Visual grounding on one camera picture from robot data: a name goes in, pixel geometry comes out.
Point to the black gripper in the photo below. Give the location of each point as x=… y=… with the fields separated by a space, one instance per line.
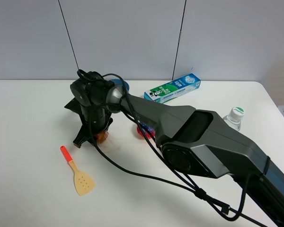
x=90 y=92

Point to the pizza bread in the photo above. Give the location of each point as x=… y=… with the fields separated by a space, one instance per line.
x=101 y=137

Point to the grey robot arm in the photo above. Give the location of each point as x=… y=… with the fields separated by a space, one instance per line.
x=188 y=141

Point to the blue plastic bowl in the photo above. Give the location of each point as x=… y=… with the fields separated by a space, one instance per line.
x=119 y=82

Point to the red blue squishy ball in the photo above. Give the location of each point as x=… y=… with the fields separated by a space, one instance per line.
x=145 y=129

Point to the green blue toothpaste box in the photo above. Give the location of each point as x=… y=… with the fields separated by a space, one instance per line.
x=173 y=89

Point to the clear water bottle green label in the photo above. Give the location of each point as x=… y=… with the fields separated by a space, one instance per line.
x=233 y=119

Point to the wooden spatula orange handle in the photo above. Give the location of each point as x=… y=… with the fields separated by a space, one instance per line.
x=82 y=181

